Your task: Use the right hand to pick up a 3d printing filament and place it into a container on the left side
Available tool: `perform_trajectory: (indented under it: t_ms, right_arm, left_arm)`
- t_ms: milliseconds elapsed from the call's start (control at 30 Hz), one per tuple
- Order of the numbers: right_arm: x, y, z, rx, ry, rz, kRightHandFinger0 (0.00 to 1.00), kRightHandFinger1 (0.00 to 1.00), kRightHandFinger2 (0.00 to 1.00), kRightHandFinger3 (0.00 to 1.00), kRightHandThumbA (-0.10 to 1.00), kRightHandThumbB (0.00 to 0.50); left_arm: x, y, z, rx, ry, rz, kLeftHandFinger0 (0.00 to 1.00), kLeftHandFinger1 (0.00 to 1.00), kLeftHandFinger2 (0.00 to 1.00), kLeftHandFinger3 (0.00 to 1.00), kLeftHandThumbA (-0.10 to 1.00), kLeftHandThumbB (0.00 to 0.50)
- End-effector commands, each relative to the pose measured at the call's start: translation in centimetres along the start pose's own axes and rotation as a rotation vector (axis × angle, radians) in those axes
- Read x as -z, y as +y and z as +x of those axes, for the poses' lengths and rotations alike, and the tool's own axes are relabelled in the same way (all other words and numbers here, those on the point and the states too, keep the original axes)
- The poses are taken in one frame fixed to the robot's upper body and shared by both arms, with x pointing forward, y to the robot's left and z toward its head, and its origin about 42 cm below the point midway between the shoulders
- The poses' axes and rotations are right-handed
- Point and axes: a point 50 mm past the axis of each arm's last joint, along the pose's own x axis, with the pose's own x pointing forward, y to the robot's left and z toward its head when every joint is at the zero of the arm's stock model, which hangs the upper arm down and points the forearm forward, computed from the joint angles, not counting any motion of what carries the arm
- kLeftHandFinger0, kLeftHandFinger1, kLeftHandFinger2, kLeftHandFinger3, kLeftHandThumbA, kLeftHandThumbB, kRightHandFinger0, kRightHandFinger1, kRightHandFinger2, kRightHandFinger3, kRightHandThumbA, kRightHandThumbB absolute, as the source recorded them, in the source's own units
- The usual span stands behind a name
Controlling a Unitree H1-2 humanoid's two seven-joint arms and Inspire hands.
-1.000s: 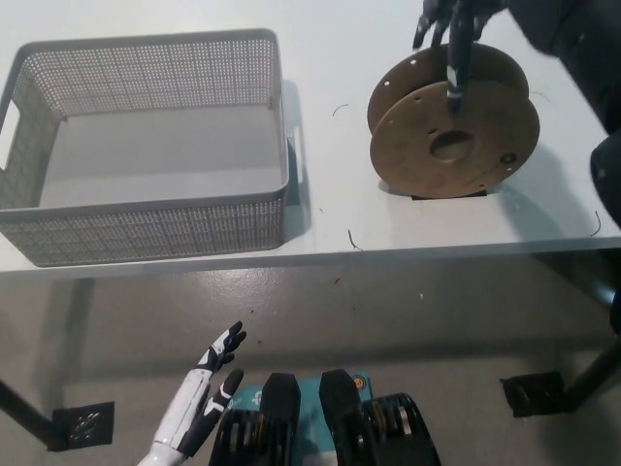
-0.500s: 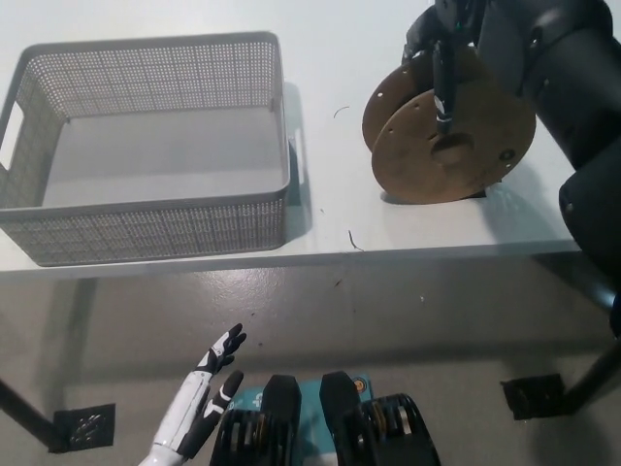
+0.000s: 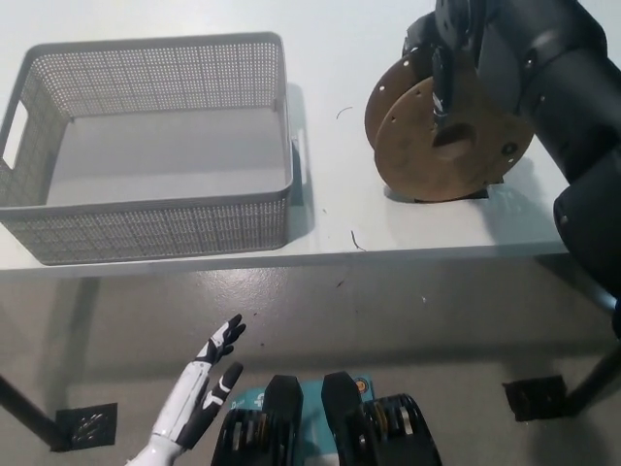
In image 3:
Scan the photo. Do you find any black table leg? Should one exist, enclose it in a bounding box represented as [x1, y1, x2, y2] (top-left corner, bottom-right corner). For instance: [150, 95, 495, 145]
[0, 373, 62, 450]
[565, 339, 621, 416]

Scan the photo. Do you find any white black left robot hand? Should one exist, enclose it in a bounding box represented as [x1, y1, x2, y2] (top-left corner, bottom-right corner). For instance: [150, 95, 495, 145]
[149, 314, 247, 448]

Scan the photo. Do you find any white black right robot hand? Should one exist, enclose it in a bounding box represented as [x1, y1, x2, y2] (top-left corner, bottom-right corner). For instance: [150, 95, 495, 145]
[402, 0, 530, 130]

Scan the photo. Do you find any dark table frame beam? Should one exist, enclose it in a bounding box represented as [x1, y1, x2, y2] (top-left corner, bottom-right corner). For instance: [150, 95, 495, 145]
[533, 250, 612, 307]

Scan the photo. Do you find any brown cardboard filament spool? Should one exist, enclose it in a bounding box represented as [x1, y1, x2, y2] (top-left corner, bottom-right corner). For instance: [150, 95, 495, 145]
[364, 48, 535, 203]

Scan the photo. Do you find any grey perforated plastic basket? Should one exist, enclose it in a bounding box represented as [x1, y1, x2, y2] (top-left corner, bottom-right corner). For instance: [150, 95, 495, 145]
[0, 31, 311, 267]

